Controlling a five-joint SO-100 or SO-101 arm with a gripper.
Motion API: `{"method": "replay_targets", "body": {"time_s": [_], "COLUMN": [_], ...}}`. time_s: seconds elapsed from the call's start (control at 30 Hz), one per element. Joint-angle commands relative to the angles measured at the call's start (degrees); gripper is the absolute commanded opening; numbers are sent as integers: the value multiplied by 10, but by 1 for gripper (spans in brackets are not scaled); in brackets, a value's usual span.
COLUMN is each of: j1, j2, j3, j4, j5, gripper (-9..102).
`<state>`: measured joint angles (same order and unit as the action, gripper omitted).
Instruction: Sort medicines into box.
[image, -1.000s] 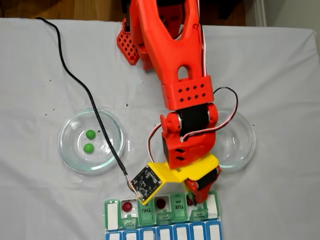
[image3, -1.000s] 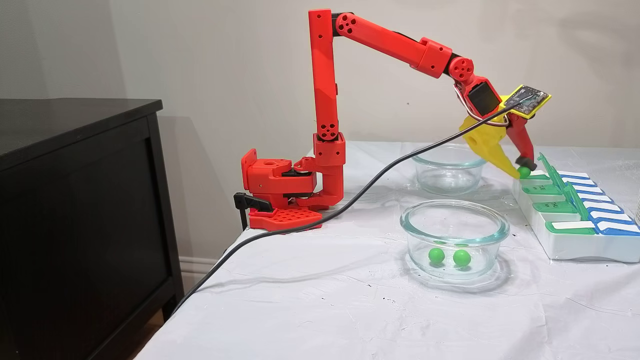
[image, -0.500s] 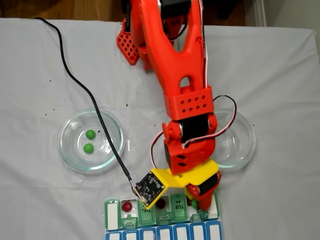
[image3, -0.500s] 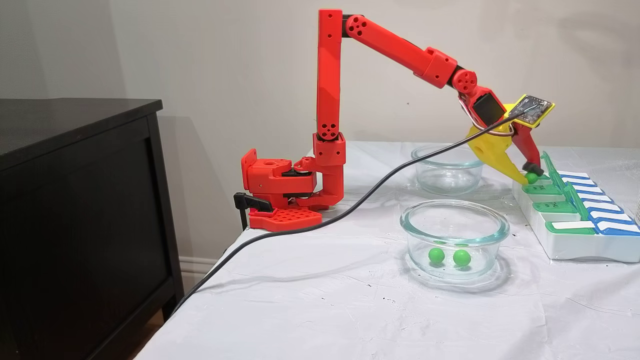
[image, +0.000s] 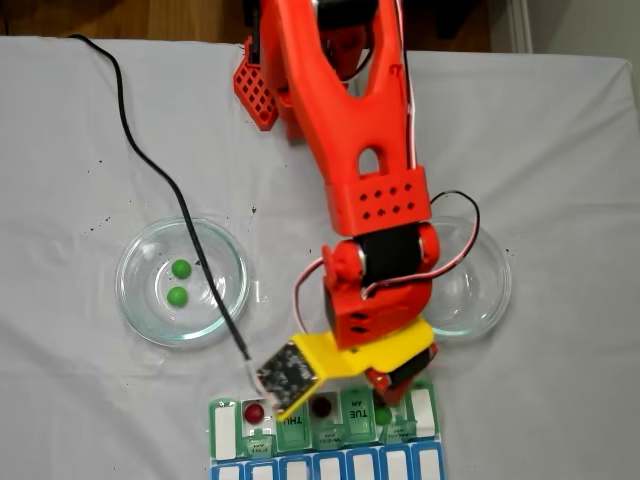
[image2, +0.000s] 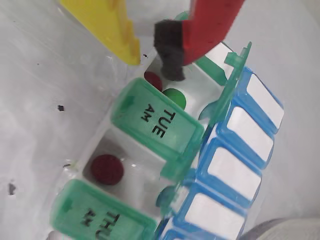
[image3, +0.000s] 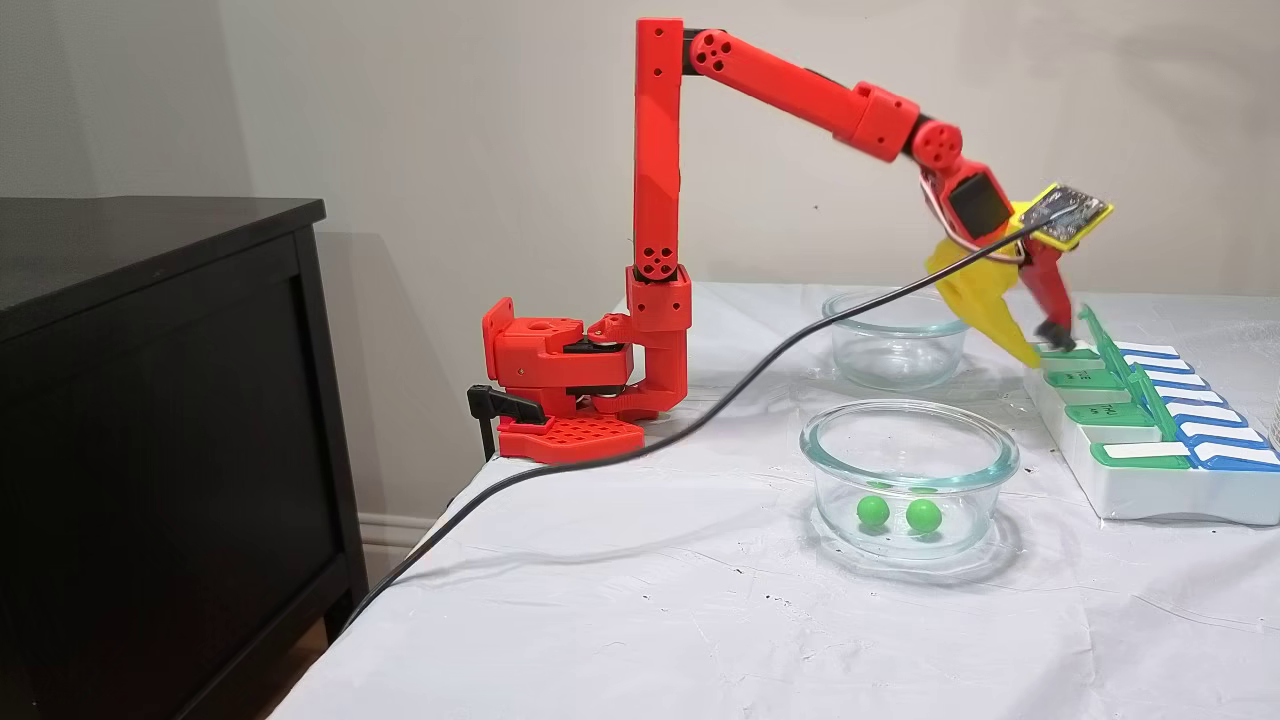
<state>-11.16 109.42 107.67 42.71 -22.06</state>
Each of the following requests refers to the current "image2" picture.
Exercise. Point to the red ball pill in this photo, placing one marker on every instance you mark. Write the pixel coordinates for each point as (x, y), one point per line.
(107, 168)
(153, 80)

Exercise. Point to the green ball pill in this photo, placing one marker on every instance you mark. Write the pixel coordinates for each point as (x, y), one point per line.
(175, 98)

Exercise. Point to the weekly pill organizer box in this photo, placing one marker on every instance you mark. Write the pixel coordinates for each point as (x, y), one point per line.
(155, 117)

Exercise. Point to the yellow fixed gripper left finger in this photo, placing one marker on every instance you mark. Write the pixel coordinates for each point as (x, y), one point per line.
(107, 27)

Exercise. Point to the white table cloth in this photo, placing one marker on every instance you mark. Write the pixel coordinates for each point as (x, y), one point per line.
(37, 125)

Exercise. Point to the gripper red moving right finger with foam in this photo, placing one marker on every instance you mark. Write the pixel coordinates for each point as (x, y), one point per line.
(210, 27)

